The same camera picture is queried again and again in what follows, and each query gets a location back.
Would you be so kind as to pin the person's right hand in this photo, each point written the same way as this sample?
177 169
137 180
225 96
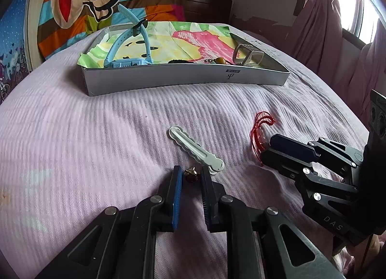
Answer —
364 260

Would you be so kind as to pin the black hair tie yellow bead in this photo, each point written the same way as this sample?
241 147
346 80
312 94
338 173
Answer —
218 60

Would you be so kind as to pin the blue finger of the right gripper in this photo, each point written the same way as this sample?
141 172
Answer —
291 164
341 159

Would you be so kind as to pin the beige rectangular hair claw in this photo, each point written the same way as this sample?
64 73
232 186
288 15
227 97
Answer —
247 55

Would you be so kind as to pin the dark wooden headboard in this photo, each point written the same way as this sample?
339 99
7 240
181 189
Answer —
207 11

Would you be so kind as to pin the grey cardboard tray box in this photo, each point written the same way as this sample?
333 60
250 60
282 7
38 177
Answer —
144 73

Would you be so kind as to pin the white scalloped hair clip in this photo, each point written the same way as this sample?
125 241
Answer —
195 150

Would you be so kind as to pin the blue starry fabric wardrobe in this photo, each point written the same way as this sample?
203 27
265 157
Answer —
14 65

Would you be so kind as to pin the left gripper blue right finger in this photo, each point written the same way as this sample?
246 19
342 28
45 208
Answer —
260 243

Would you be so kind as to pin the pink window curtain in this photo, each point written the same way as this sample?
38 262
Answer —
315 39

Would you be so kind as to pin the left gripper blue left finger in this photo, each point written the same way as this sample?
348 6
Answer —
121 243

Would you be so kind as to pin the colourful painted paper liner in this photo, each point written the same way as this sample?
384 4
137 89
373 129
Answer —
169 40

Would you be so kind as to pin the pink ribbed bedspread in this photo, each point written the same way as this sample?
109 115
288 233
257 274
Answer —
65 156

